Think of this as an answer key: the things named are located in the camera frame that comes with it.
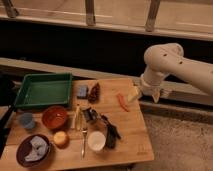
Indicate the green plastic tray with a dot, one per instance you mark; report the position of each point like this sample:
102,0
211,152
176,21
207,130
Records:
39,91

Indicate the dark purple plate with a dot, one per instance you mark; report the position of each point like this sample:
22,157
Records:
24,149

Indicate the orange carrot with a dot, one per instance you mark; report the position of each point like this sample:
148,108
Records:
122,103

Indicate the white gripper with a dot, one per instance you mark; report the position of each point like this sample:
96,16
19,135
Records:
149,86

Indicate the wooden cutting board table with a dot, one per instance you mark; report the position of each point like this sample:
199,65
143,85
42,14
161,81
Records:
134,145

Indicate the blue plastic cup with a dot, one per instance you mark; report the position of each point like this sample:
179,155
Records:
27,121

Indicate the yellow banana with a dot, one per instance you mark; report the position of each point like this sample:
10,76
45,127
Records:
76,120

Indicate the yellow apple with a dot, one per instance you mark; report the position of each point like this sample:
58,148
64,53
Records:
60,138

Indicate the blue grey sponge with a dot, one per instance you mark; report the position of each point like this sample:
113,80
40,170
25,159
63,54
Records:
82,92

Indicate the dark metal can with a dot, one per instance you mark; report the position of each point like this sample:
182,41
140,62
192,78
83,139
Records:
90,115

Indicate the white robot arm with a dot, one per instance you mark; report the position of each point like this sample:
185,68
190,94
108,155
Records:
168,59

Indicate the crumpled grey cloth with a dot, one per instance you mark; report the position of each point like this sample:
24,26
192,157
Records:
39,149

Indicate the white cup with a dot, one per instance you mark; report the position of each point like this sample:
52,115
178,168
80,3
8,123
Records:
96,141

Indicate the silver fork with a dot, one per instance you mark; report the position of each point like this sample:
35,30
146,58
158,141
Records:
84,133

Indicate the red brown bowl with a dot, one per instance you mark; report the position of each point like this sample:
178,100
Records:
54,117

